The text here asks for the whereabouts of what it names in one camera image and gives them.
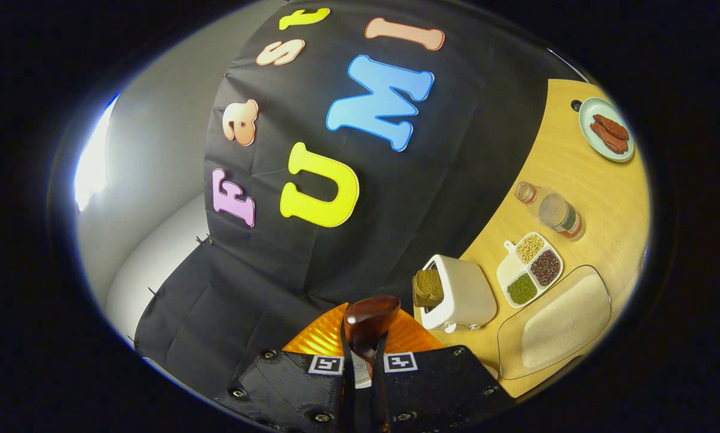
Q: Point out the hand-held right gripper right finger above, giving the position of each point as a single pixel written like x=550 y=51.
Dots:
x=432 y=391

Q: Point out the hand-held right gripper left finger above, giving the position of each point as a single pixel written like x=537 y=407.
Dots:
x=300 y=391

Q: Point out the brown wooden spoon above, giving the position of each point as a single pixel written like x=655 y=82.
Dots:
x=369 y=322

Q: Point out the clear dish of white rice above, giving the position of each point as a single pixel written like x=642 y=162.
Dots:
x=561 y=325

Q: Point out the white toaster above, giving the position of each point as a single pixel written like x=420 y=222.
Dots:
x=465 y=294

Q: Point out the brown bread slice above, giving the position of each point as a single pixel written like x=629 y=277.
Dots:
x=428 y=288

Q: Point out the white divided dish of beans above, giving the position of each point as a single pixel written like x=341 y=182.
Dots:
x=510 y=270

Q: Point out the black backdrop cloth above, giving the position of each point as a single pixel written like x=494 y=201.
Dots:
x=456 y=180

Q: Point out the clear plastic bottle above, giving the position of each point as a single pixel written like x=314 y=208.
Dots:
x=555 y=211

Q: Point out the brown meat piece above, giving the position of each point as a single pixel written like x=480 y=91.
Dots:
x=611 y=125
x=606 y=141

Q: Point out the large ceiling light panel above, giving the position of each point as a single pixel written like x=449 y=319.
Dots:
x=95 y=162

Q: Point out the pale green plate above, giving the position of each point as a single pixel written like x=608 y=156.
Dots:
x=588 y=117

